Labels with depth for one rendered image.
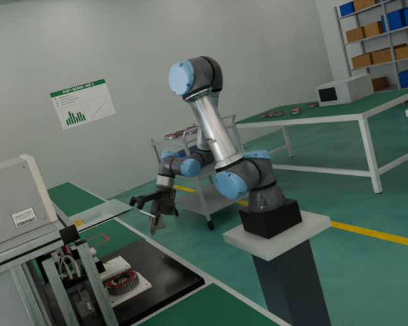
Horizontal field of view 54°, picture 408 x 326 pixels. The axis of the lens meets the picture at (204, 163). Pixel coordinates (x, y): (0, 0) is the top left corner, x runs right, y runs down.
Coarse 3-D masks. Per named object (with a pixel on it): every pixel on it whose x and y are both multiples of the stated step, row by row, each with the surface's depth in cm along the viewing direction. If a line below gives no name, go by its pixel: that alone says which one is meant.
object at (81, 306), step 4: (84, 292) 137; (72, 296) 137; (76, 296) 136; (84, 296) 134; (88, 296) 133; (76, 300) 133; (80, 300) 132; (84, 300) 132; (88, 300) 132; (76, 304) 130; (80, 304) 131; (84, 304) 132; (92, 304) 133; (76, 308) 134; (80, 308) 131; (84, 308) 132; (92, 308) 133; (80, 312) 131; (84, 312) 132; (88, 312) 132; (80, 316) 131
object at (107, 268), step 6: (96, 258) 137; (96, 264) 133; (102, 264) 134; (84, 270) 132; (102, 270) 134; (108, 270) 136; (84, 276) 131; (72, 282) 130; (78, 282) 131; (66, 288) 129; (78, 288) 132; (78, 294) 132
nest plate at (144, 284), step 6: (138, 276) 147; (144, 282) 140; (138, 288) 137; (144, 288) 137; (108, 294) 140; (120, 294) 137; (126, 294) 136; (132, 294) 135; (114, 300) 134; (120, 300) 133; (114, 306) 132
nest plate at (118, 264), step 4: (112, 260) 170; (116, 260) 169; (120, 260) 167; (124, 260) 166; (112, 264) 166; (116, 264) 165; (120, 264) 163; (124, 264) 162; (128, 264) 161; (112, 268) 161; (116, 268) 160; (120, 268) 159; (124, 268) 158; (128, 268) 159; (108, 272) 159; (112, 272) 157; (116, 272) 157; (100, 276) 157; (104, 276) 156; (108, 276) 156; (112, 276) 156; (104, 280) 155
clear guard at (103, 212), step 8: (112, 200) 150; (96, 208) 144; (104, 208) 141; (112, 208) 137; (120, 208) 134; (128, 208) 131; (136, 208) 131; (72, 216) 144; (80, 216) 140; (88, 216) 137; (96, 216) 133; (104, 216) 130; (112, 216) 128; (152, 216) 133; (88, 224) 126; (96, 224) 125
